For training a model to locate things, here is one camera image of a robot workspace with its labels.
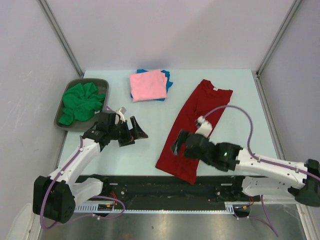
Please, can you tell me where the right aluminium frame post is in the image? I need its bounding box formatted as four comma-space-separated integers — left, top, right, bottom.
255, 0, 304, 77

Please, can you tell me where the left aluminium frame post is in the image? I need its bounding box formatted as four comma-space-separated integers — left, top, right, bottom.
36, 0, 84, 78

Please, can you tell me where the purple cable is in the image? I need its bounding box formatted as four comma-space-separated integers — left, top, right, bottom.
203, 104, 320, 237
39, 106, 126, 230

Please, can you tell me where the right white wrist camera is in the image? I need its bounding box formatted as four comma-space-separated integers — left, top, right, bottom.
195, 116, 213, 138

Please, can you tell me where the grey plastic tray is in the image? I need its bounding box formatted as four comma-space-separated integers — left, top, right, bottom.
54, 78, 109, 132

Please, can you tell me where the right aluminium side rail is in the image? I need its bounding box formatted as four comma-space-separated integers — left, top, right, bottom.
251, 71, 287, 160

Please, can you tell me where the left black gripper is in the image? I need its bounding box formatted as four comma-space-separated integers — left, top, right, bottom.
108, 116, 148, 147

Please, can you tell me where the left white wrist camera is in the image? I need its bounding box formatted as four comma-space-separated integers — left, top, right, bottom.
115, 107, 127, 125

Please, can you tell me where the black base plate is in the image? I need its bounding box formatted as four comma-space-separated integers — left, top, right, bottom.
89, 175, 260, 210

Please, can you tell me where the green t shirt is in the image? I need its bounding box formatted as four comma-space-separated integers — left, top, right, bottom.
58, 82, 106, 126

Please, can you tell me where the white slotted cable duct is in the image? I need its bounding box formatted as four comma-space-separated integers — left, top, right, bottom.
74, 202, 249, 215

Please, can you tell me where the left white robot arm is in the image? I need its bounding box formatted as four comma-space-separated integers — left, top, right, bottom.
32, 110, 149, 224

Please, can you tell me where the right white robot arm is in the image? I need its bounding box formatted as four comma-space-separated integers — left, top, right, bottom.
170, 130, 320, 207

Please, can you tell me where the aluminium frame post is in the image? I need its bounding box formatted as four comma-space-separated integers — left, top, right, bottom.
255, 0, 304, 77
36, 0, 84, 78

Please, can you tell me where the pink folded t shirt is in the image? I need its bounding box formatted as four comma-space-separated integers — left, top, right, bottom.
129, 69, 168, 103

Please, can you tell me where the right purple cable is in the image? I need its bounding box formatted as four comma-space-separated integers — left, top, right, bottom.
203, 104, 320, 237

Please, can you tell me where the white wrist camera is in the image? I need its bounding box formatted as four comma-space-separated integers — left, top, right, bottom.
115, 107, 127, 125
195, 116, 213, 138

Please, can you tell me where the red t shirt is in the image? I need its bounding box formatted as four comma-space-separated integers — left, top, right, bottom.
155, 79, 233, 184

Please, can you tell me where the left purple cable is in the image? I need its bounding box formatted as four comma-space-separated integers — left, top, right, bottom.
39, 106, 126, 230

